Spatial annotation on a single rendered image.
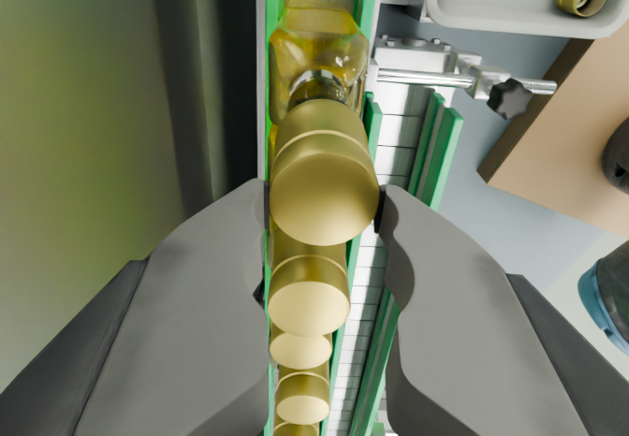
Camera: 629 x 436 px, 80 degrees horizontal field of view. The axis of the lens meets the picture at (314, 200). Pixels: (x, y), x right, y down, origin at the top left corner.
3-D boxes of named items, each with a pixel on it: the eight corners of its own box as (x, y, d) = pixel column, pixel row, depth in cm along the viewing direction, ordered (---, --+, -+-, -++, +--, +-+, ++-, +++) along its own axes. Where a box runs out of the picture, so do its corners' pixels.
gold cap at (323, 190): (275, 95, 14) (262, 145, 10) (372, 101, 14) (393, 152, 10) (275, 180, 16) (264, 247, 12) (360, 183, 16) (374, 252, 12)
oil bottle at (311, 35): (287, -2, 36) (262, 36, 18) (345, 2, 36) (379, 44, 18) (286, 59, 39) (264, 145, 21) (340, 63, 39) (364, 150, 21)
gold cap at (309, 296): (273, 210, 18) (264, 277, 14) (348, 214, 18) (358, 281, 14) (273, 267, 20) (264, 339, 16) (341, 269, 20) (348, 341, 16)
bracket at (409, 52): (367, 30, 44) (376, 40, 38) (447, 36, 44) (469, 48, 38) (363, 62, 46) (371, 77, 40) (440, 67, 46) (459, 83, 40)
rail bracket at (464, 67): (358, 40, 38) (375, 72, 27) (521, 53, 38) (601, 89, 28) (354, 71, 39) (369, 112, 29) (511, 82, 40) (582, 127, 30)
